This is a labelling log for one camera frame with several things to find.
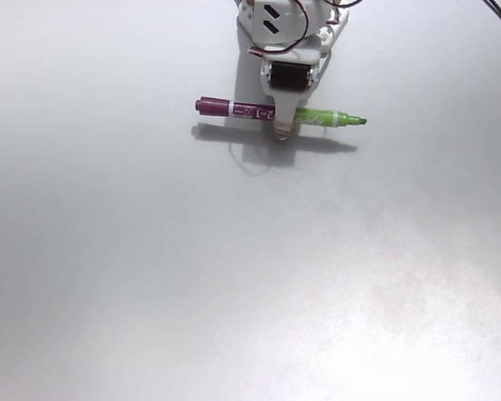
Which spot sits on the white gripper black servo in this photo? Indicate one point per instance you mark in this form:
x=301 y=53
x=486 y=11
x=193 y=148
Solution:
x=288 y=75

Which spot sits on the green and purple marker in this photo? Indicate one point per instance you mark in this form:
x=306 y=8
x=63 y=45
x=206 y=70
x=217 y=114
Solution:
x=211 y=106

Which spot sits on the tan rubber band wrap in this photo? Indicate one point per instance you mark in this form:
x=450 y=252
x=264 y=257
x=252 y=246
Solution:
x=284 y=130

